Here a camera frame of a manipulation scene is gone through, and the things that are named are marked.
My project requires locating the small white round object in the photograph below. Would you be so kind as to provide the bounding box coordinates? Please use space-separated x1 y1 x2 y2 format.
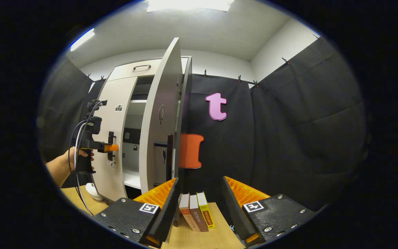
85 183 104 202

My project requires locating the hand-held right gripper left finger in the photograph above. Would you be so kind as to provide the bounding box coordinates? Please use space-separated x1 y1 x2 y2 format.
94 177 180 247

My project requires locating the brown book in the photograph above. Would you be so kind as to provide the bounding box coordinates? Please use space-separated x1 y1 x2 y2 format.
189 194 209 232

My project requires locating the wide ceiling light panel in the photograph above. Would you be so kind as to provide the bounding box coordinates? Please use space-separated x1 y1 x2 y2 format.
146 0 235 12

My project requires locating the orange and white book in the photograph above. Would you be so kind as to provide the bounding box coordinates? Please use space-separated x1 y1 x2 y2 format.
179 193 201 231

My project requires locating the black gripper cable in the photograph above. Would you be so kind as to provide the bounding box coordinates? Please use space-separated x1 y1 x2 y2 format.
68 100 103 216

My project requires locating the black backdrop cloth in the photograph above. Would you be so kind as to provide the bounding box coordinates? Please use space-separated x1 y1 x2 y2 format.
40 35 367 211

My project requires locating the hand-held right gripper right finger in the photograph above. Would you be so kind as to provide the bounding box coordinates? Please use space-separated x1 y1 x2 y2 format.
222 176 317 247

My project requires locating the cabinet door with headphone sticker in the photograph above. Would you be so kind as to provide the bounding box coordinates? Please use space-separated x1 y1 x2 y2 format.
139 37 183 196

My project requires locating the white double-door shoe cabinet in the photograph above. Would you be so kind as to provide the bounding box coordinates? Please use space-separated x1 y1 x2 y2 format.
92 55 193 222

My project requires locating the cabinet door with camera sticker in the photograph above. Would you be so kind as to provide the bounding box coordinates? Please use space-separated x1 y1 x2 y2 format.
92 76 138 203

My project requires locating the white cabinet drawer black handle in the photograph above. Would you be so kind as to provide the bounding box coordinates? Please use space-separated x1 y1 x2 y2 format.
107 58 189 82

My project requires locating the yellow book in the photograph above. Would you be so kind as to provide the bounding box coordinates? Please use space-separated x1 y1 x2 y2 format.
197 192 216 229

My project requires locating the narrow ceiling light panel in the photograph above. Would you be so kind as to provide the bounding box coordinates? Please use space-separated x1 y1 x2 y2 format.
70 28 95 52

